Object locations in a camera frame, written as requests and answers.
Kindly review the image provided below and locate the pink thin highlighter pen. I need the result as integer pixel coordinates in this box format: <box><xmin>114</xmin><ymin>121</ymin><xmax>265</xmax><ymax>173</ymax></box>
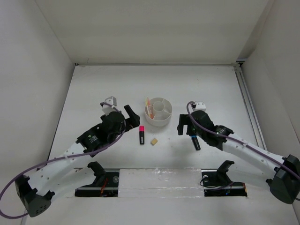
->
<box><xmin>146</xmin><ymin>96</ymin><xmax>154</xmax><ymax>119</ymax></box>

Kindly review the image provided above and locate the white round divided container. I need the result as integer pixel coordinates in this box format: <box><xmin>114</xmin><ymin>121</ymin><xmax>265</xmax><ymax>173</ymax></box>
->
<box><xmin>145</xmin><ymin>97</ymin><xmax>173</xmax><ymax>127</ymax></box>

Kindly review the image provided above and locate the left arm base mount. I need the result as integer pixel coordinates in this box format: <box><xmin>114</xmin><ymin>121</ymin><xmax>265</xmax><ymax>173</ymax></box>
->
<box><xmin>75</xmin><ymin>162</ymin><xmax>120</xmax><ymax>197</ymax></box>

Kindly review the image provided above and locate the aluminium rail on right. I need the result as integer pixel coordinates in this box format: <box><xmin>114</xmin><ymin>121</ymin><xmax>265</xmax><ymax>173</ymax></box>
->
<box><xmin>232</xmin><ymin>61</ymin><xmax>267</xmax><ymax>150</ymax></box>

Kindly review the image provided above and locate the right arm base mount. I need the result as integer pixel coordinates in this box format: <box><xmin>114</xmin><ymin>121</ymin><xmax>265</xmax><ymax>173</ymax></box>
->
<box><xmin>199</xmin><ymin>160</ymin><xmax>248</xmax><ymax>197</ymax></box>

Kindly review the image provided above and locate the tan eraser block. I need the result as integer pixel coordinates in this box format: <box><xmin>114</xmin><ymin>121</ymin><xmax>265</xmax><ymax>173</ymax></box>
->
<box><xmin>150</xmin><ymin>138</ymin><xmax>158</xmax><ymax>145</ymax></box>

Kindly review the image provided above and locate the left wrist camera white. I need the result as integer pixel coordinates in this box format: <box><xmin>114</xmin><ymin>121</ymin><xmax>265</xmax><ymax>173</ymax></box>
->
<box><xmin>100</xmin><ymin>96</ymin><xmax>117</xmax><ymax>115</ymax></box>

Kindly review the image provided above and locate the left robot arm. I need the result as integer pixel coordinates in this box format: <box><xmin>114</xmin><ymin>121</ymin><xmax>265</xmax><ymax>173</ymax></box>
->
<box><xmin>14</xmin><ymin>103</ymin><xmax>140</xmax><ymax>218</ymax></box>

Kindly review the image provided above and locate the pink black highlighter marker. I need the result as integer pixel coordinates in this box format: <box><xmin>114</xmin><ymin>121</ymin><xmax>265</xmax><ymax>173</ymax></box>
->
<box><xmin>139</xmin><ymin>126</ymin><xmax>145</xmax><ymax>145</ymax></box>

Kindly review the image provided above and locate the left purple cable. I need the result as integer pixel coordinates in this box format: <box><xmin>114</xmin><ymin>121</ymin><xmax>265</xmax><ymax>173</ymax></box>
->
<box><xmin>0</xmin><ymin>102</ymin><xmax>127</xmax><ymax>220</ymax></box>

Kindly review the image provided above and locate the blue black highlighter marker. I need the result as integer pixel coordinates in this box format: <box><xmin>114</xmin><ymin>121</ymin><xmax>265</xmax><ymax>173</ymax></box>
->
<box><xmin>191</xmin><ymin>135</ymin><xmax>201</xmax><ymax>151</ymax></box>

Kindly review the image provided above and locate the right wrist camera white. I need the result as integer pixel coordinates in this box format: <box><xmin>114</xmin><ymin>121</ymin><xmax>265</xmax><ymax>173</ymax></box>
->
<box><xmin>192</xmin><ymin>101</ymin><xmax>206</xmax><ymax>112</ymax></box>

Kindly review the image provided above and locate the yellow thin highlighter pen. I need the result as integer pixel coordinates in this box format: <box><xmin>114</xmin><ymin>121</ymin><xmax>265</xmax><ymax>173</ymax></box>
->
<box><xmin>145</xmin><ymin>97</ymin><xmax>153</xmax><ymax>119</ymax></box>

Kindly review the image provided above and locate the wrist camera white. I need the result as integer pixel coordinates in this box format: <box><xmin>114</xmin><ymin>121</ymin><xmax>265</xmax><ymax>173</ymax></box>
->
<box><xmin>100</xmin><ymin>96</ymin><xmax>117</xmax><ymax>115</ymax></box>
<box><xmin>192</xmin><ymin>101</ymin><xmax>206</xmax><ymax>112</ymax></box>

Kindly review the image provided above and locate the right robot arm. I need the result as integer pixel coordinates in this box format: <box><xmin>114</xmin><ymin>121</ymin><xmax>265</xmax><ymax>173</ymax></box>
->
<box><xmin>177</xmin><ymin>110</ymin><xmax>300</xmax><ymax>204</ymax></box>

